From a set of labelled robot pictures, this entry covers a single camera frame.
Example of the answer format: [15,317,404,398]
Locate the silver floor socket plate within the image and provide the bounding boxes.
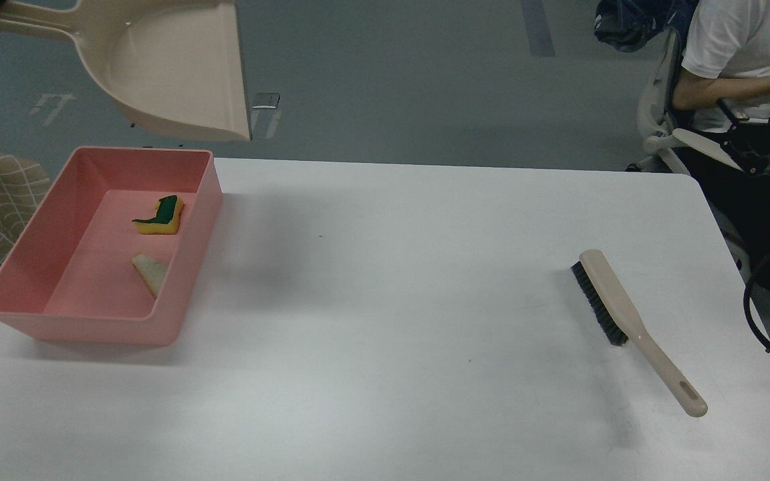
[251,92,281,110]

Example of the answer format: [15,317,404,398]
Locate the white office chair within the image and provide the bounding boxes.
[626,29,741,176]

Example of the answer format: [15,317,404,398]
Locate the yellow green sponge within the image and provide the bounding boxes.
[131,195,184,235]

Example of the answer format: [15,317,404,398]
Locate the white foam piece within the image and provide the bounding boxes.
[130,253,168,299]

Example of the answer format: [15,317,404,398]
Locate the pink plastic bin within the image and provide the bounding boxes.
[0,147,223,346]

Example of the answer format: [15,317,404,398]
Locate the dark blue bag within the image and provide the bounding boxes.
[593,1,699,53]

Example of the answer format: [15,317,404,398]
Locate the person in white shirt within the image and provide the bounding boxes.
[671,1,770,292]

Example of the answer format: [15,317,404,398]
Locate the beige hand brush black bristles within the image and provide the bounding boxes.
[569,249,709,418]

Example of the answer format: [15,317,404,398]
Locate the beige plastic dustpan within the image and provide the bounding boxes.
[0,1,251,141]

